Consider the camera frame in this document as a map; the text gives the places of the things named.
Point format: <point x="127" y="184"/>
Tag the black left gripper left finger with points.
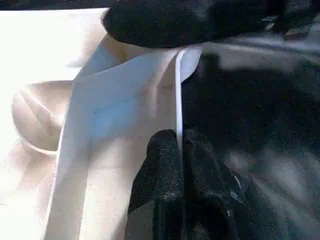
<point x="160" y="190"/>

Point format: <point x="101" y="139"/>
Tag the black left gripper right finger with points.
<point x="212" y="200"/>

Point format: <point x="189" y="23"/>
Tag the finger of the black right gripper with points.
<point x="175" y="22"/>

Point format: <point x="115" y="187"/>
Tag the white plastic table top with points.
<point x="75" y="112"/>

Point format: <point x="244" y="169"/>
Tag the black work mat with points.
<point x="250" y="112"/>

